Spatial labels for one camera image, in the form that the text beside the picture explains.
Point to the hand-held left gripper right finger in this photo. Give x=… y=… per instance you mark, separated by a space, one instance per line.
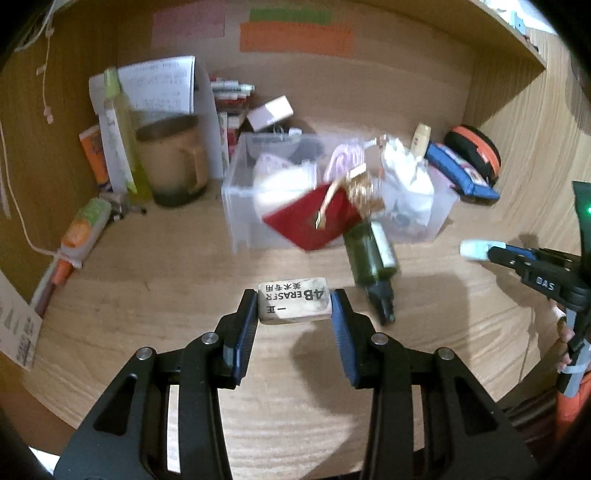
x=344 y=337

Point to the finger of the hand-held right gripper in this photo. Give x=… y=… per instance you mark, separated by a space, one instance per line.
x=510 y=254
x=524 y=273

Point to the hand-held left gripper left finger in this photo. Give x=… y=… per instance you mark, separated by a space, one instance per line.
x=244 y=332

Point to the white block eraser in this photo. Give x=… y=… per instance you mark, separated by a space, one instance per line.
x=295 y=300

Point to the clear plastic storage box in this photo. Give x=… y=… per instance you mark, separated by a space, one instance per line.
x=242 y=217

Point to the white cloth pouch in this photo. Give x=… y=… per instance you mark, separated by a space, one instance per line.
x=281 y=184

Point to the wooden desktop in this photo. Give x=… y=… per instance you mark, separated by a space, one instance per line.
x=184 y=286

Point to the person's right hand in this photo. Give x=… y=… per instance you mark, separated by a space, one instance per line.
x=562 y=330

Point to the dark green glass bottle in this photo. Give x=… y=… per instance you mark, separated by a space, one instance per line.
x=367 y=258

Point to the black orange zip case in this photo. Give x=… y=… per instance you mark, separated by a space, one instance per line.
x=475 y=143

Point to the white crumpled plastic bag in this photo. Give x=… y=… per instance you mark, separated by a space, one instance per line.
x=406 y=166

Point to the cream lip balm tube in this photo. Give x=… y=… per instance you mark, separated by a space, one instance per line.
x=421 y=138

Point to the brown mug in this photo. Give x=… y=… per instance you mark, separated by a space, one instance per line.
x=168 y=161

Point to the orange green glue tube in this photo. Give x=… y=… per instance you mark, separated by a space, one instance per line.
x=85 y=226

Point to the orange pen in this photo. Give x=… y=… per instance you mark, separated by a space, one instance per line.
x=53 y=286

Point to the metal binder clips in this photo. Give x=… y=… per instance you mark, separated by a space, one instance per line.
x=286 y=133

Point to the small white box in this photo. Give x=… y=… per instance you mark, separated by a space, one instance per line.
x=270 y=113

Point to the white printed card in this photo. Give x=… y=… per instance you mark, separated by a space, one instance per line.
x=18 y=323

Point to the yellow-green bottle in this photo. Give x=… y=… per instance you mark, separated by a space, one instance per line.
x=124 y=138

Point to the orange carton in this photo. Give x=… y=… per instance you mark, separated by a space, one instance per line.
x=94 y=157

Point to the red white markers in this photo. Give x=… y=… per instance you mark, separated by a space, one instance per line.
x=231 y=87

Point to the white handwritten paper note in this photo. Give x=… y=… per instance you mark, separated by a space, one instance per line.
x=157 y=87

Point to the orange sticky note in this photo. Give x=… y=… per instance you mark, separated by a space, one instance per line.
x=295 y=40

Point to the pink sticky note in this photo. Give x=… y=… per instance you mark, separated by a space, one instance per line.
x=189 y=21

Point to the green sticky note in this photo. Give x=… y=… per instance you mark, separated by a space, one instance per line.
x=291 y=16

